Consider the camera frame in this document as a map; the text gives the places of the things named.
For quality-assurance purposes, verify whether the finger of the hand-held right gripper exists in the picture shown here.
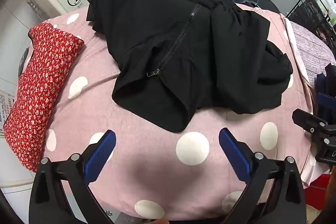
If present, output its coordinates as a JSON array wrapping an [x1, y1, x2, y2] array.
[[316, 92, 336, 105], [292, 109, 329, 135]]

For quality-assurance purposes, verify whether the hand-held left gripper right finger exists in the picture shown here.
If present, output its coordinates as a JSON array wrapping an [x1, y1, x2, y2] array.
[[218, 127, 307, 224]]

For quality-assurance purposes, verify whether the pink polka dot bedsheet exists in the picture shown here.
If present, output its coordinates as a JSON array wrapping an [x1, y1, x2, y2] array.
[[18, 2, 318, 222]]

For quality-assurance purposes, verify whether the black zip-up garment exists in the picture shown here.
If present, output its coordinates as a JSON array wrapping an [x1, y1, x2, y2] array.
[[86, 0, 294, 133]]

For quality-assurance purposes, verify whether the red floral pillow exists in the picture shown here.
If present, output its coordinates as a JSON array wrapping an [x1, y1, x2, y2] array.
[[3, 22, 85, 172]]

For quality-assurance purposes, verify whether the white wall notice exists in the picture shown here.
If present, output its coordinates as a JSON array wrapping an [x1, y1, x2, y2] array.
[[0, 90, 17, 132]]

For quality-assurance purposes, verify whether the dark navy cloth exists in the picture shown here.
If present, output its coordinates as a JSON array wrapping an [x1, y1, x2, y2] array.
[[316, 63, 336, 95]]

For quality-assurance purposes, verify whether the black wire rack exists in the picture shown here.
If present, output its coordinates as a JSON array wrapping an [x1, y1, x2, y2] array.
[[286, 0, 336, 43]]

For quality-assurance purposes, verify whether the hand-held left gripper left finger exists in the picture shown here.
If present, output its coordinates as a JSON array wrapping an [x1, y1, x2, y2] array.
[[29, 130, 117, 224]]

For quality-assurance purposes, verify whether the grey knitted blanket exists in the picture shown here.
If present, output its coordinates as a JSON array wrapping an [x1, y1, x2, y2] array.
[[289, 18, 336, 83]]

